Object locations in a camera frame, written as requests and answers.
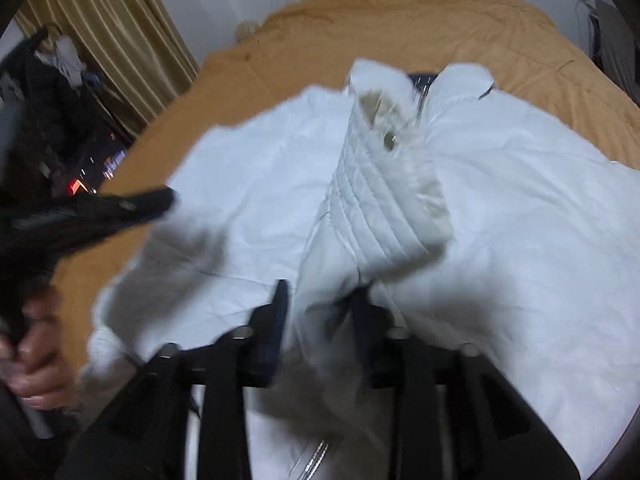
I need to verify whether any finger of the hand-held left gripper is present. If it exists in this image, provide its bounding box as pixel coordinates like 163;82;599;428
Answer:
14;187;177;257

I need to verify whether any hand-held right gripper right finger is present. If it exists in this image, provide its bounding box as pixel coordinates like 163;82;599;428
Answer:
350;287;581;480

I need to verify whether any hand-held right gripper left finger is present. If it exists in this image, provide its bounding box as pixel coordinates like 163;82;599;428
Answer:
57;280;291;480

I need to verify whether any white down jacket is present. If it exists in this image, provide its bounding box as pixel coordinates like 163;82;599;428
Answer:
80;57;640;480

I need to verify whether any pile of dark clothes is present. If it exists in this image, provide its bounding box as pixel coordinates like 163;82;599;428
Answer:
0;25;133;206

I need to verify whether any person's left hand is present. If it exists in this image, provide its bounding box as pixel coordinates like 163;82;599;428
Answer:
9;289;77;410

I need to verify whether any gold curtain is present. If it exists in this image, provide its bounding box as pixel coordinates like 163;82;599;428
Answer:
12;0;201;136

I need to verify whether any tan bed blanket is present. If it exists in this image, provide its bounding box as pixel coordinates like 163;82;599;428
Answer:
52;0;640;391

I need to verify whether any dark hanging cloth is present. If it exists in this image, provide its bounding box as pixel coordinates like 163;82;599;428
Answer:
575;0;637;92

